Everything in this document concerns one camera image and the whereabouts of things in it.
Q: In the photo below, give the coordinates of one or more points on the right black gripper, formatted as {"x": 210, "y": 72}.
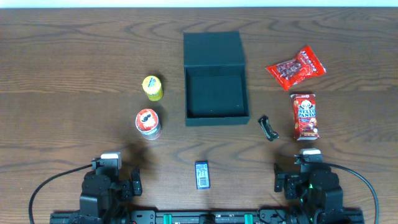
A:
{"x": 286, "y": 183}

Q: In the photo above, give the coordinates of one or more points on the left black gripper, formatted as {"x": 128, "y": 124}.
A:
{"x": 127, "y": 188}

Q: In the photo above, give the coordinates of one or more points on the red Hello Panda box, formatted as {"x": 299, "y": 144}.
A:
{"x": 305, "y": 117}

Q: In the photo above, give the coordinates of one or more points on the red Pringles can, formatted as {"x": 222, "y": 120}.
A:
{"x": 148, "y": 124}

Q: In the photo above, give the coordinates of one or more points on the yellow small can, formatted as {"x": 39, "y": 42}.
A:
{"x": 153, "y": 88}

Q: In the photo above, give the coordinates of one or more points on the red candy bag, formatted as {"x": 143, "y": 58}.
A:
{"x": 303, "y": 66}

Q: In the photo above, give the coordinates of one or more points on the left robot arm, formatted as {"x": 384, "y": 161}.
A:
{"x": 103, "y": 196}

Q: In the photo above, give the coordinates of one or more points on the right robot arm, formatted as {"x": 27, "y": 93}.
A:
{"x": 317, "y": 189}

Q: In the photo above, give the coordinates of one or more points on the black folded clip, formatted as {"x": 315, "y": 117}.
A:
{"x": 271, "y": 135}

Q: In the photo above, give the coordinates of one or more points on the small blue packet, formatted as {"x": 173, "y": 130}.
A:
{"x": 202, "y": 175}

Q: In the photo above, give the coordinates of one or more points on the dark green open box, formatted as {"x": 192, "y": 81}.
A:
{"x": 215, "y": 79}

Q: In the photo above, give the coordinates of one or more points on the black mounting rail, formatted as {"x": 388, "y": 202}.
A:
{"x": 152, "y": 217}

